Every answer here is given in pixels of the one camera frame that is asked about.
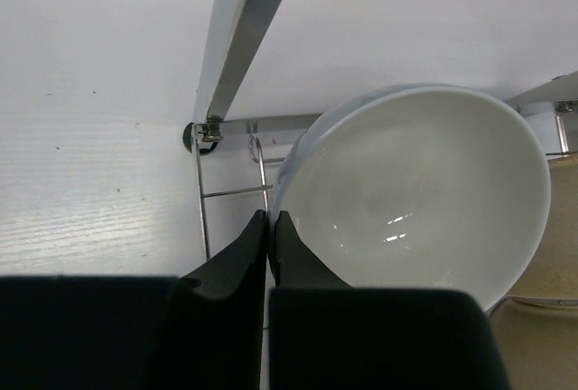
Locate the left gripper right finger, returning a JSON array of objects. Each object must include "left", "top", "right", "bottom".
[{"left": 268, "top": 212, "right": 509, "bottom": 389}]

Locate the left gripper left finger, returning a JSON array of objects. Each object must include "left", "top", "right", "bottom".
[{"left": 1, "top": 210, "right": 266, "bottom": 389}]

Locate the white bowl beige outside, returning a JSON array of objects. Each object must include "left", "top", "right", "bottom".
[{"left": 489, "top": 154, "right": 577, "bottom": 389}]

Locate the steel two-tier dish rack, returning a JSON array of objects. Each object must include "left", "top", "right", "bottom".
[{"left": 181, "top": 0, "right": 578, "bottom": 274}]

